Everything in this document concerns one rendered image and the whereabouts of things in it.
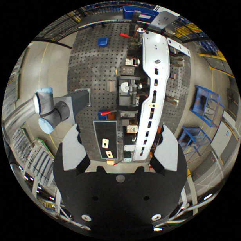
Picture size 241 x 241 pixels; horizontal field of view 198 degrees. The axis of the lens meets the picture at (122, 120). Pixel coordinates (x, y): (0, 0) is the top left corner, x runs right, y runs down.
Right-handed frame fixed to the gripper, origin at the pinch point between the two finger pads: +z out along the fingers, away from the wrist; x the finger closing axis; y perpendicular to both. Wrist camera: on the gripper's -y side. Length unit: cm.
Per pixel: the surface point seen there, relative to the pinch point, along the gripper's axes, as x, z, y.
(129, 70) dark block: 4.2, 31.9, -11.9
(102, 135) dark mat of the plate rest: -10.7, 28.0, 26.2
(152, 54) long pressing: 22, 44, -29
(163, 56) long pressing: 31, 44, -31
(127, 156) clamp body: 9, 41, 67
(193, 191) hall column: 551, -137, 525
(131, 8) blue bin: 6, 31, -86
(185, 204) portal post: 288, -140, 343
